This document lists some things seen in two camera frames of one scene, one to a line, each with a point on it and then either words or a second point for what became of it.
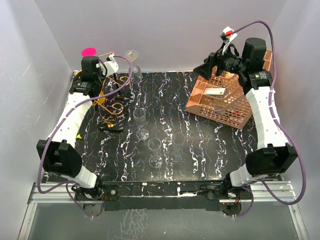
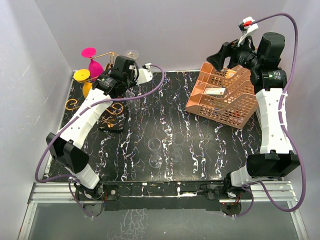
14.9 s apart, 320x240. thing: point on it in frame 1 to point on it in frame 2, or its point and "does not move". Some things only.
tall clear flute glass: x=139 y=114 to x=133 y=105
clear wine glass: x=178 y=140 does not move
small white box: x=219 y=93 does not move
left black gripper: x=101 y=74 to x=134 y=78
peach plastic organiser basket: x=222 y=99 does not move
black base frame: x=209 y=195 does not move
